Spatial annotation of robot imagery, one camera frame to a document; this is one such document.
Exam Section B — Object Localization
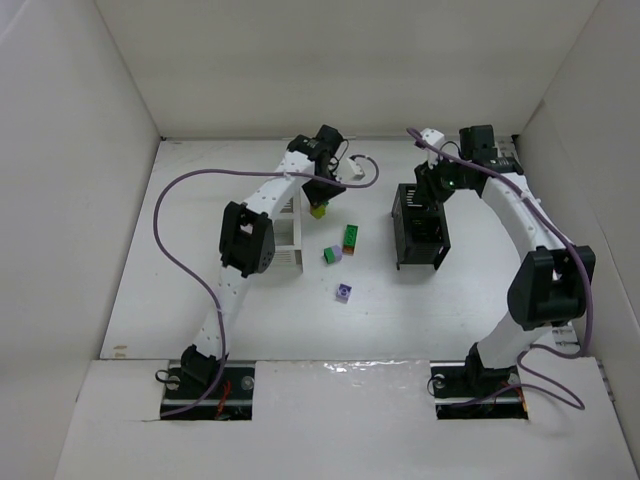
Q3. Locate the long green lego brick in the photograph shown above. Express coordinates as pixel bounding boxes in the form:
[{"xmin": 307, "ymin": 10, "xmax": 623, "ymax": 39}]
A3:
[{"xmin": 343, "ymin": 224, "xmax": 358, "ymax": 249}]

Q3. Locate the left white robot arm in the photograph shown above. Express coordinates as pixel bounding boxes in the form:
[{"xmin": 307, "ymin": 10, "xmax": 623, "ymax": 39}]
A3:
[{"xmin": 181, "ymin": 125, "xmax": 346, "ymax": 386}]

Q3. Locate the yellow-green lego brick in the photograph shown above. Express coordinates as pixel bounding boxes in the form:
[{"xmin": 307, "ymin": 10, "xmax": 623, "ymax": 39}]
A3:
[{"xmin": 310, "ymin": 202, "xmax": 328, "ymax": 219}]

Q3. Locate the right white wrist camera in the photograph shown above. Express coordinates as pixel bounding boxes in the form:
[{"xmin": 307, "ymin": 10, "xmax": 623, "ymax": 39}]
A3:
[{"xmin": 420, "ymin": 128, "xmax": 446, "ymax": 168}]

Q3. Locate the purple lego square brick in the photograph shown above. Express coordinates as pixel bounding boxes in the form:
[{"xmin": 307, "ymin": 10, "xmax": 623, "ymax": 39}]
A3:
[{"xmin": 335, "ymin": 283, "xmax": 352, "ymax": 303}]

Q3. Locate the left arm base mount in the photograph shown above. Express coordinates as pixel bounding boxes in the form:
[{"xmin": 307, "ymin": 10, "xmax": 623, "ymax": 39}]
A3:
[{"xmin": 153, "ymin": 357, "xmax": 255, "ymax": 422}]

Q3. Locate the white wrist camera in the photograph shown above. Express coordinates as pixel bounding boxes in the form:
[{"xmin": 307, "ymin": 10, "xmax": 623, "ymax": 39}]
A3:
[
  {"xmin": 420, "ymin": 128, "xmax": 446, "ymax": 168},
  {"xmin": 342, "ymin": 157, "xmax": 366, "ymax": 181}
]

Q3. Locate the aluminium rail right side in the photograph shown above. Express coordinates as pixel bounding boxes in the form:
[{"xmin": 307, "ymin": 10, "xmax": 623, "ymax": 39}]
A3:
[{"xmin": 482, "ymin": 163, "xmax": 595, "ymax": 354}]

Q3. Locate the black two-cell container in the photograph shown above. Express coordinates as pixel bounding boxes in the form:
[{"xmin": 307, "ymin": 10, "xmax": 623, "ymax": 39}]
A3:
[{"xmin": 391, "ymin": 183, "xmax": 451, "ymax": 270}]

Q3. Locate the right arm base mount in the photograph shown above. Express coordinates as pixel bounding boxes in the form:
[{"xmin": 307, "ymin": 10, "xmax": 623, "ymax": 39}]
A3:
[{"xmin": 427, "ymin": 361, "xmax": 528, "ymax": 420}]

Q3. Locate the white two-cell container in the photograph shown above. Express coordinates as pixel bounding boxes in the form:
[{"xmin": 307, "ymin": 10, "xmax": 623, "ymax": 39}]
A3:
[{"xmin": 271, "ymin": 193, "xmax": 303, "ymax": 271}]

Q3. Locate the white foam front board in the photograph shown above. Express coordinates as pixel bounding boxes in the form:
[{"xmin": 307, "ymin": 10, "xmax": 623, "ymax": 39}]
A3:
[{"xmin": 56, "ymin": 356, "xmax": 637, "ymax": 479}]

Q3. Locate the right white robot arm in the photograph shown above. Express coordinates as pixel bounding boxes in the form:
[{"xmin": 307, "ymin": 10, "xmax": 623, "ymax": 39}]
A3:
[{"xmin": 407, "ymin": 125, "xmax": 596, "ymax": 404}]

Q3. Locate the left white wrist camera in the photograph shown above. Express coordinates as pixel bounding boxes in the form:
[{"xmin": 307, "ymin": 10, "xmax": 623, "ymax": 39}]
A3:
[{"xmin": 342, "ymin": 157, "xmax": 366, "ymax": 181}]

